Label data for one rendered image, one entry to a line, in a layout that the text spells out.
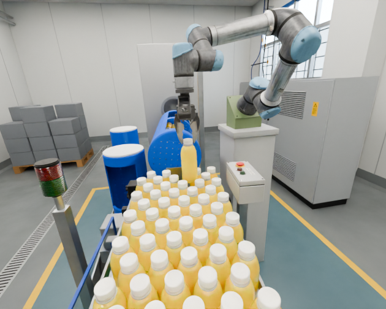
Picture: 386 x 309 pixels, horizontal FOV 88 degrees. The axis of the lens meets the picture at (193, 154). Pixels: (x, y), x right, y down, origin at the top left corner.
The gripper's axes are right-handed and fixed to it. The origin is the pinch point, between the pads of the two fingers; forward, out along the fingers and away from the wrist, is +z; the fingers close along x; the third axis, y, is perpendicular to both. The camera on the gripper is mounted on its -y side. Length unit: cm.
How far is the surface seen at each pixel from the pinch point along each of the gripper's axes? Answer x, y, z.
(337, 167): -169, 110, 72
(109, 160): 50, 48, 23
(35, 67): 348, 496, -79
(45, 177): 41.6, -23.9, 1.0
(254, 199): -24.0, -12.8, 21.8
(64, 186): 39.1, -21.2, 5.4
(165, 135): 10.3, 21.1, 2.3
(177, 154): 4.6, 22.2, 13.3
